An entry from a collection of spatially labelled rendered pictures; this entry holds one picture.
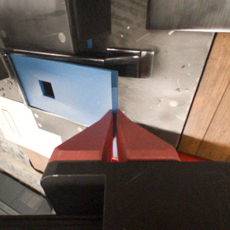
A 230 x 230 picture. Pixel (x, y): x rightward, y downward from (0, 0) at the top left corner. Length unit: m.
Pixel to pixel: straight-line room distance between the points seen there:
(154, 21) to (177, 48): 0.04
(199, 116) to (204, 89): 0.04
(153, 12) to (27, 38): 0.13
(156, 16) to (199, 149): 0.20
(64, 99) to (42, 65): 0.04
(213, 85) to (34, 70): 0.21
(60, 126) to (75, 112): 0.06
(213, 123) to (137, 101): 0.11
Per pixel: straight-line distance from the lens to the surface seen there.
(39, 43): 0.18
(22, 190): 5.60
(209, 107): 0.23
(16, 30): 0.20
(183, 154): 0.28
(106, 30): 0.21
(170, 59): 0.21
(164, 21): 0.19
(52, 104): 0.20
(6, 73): 0.42
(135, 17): 0.21
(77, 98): 0.16
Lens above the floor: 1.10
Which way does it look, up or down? 48 degrees down
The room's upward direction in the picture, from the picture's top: 142 degrees counter-clockwise
